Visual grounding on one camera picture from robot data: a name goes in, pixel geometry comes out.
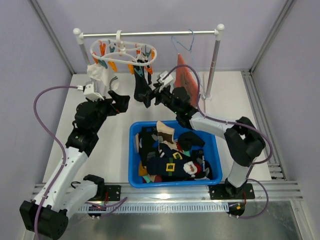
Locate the black white pinstripe sock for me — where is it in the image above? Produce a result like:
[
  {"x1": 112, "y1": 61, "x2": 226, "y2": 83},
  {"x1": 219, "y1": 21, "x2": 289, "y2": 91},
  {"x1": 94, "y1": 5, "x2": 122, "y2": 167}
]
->
[{"x1": 146, "y1": 65, "x2": 153, "y2": 85}]

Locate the dark grey long sock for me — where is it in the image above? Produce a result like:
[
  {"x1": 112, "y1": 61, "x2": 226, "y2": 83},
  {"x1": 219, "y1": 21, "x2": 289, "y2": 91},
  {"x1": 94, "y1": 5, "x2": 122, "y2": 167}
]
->
[{"x1": 177, "y1": 131, "x2": 205, "y2": 151}]

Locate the white oval clip hanger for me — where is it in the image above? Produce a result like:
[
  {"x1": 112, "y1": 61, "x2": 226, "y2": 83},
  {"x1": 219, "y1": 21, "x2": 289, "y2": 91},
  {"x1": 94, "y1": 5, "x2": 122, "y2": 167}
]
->
[{"x1": 89, "y1": 30, "x2": 158, "y2": 67}]

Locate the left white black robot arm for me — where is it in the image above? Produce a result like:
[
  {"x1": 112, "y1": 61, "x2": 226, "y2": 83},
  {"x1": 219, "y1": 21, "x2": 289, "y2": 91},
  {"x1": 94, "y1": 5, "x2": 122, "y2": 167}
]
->
[{"x1": 19, "y1": 90, "x2": 130, "y2": 240}]

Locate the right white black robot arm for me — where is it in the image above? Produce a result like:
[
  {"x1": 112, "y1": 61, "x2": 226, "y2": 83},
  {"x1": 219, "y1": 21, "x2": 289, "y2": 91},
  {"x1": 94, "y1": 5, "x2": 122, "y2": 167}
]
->
[{"x1": 139, "y1": 86, "x2": 266, "y2": 198}]

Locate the teal clothes peg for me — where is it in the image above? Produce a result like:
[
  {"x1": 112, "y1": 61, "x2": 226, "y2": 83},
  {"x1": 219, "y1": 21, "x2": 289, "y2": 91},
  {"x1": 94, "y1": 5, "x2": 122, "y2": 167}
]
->
[{"x1": 135, "y1": 66, "x2": 144, "y2": 77}]

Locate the orange bear towel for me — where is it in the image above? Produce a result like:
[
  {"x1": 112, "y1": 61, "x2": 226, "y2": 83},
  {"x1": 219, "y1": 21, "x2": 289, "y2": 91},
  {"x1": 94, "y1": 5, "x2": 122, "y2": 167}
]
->
[{"x1": 174, "y1": 67, "x2": 198, "y2": 107}]

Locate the orange clothes peg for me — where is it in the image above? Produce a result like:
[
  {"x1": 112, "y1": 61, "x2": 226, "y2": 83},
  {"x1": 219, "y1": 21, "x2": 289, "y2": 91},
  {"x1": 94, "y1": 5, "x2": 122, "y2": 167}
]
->
[{"x1": 127, "y1": 64, "x2": 135, "y2": 75}]

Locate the beige brown sock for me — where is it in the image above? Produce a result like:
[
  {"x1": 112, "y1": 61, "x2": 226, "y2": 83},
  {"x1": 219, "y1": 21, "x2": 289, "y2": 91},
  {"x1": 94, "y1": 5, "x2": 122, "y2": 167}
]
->
[{"x1": 156, "y1": 121, "x2": 175, "y2": 144}]

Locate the white striped sock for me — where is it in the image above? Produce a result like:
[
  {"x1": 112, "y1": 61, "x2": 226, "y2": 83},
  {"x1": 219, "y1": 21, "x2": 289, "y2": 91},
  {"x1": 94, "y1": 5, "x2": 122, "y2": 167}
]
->
[{"x1": 87, "y1": 63, "x2": 120, "y2": 91}]

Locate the blue plastic bin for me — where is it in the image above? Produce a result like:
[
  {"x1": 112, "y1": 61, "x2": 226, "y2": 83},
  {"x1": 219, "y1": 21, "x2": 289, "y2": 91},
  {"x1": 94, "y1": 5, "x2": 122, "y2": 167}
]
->
[{"x1": 128, "y1": 120, "x2": 223, "y2": 188}]

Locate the navy santa belt sock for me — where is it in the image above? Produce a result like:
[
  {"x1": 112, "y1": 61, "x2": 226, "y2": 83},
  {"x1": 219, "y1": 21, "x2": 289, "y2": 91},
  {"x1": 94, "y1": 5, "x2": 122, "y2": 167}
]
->
[{"x1": 146, "y1": 157, "x2": 213, "y2": 182}]

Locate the white clothes rack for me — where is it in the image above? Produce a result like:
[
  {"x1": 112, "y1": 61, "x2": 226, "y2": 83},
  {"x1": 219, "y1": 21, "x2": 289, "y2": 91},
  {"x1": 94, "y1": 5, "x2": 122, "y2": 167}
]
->
[{"x1": 73, "y1": 23, "x2": 225, "y2": 99}]

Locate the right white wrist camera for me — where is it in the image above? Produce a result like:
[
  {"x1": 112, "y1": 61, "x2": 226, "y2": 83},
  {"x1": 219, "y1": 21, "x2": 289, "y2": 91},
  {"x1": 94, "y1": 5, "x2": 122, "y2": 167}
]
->
[{"x1": 157, "y1": 71, "x2": 174, "y2": 87}]

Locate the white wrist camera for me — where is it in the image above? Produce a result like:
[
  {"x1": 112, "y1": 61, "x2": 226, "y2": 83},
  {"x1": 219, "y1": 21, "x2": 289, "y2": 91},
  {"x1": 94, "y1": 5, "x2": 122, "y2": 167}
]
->
[
  {"x1": 76, "y1": 80, "x2": 105, "y2": 102},
  {"x1": 157, "y1": 71, "x2": 174, "y2": 87}
]

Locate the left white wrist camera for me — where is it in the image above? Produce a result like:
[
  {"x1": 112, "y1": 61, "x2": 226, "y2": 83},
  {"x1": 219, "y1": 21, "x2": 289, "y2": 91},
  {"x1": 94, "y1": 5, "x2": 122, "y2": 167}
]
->
[{"x1": 76, "y1": 80, "x2": 105, "y2": 102}]

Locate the blue wire hanger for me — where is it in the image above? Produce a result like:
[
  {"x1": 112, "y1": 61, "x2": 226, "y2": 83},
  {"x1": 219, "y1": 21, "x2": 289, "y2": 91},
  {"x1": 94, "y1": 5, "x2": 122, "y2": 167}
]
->
[{"x1": 171, "y1": 29, "x2": 209, "y2": 100}]

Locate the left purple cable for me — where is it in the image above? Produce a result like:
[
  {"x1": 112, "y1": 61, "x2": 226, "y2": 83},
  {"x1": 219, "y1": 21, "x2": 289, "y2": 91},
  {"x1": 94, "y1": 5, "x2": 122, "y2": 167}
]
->
[{"x1": 33, "y1": 85, "x2": 128, "y2": 240}]

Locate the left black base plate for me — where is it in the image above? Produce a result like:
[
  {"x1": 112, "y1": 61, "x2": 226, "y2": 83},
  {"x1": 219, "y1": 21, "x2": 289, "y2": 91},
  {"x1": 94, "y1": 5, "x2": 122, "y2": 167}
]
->
[{"x1": 100, "y1": 185, "x2": 122, "y2": 202}]

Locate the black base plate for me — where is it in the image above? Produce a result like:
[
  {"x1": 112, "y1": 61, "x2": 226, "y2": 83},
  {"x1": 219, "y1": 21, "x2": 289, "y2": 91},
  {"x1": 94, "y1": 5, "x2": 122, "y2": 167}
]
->
[
  {"x1": 208, "y1": 183, "x2": 255, "y2": 200},
  {"x1": 100, "y1": 185, "x2": 122, "y2": 202}
]

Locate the aluminium rail frame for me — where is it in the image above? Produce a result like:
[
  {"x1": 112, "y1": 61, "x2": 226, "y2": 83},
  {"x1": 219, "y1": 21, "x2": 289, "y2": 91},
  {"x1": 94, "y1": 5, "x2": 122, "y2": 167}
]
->
[{"x1": 75, "y1": 70, "x2": 303, "y2": 205}]

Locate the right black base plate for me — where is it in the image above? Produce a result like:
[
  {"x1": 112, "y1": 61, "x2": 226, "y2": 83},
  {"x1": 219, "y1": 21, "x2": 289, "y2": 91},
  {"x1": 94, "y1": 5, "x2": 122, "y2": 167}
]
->
[{"x1": 208, "y1": 183, "x2": 255, "y2": 200}]

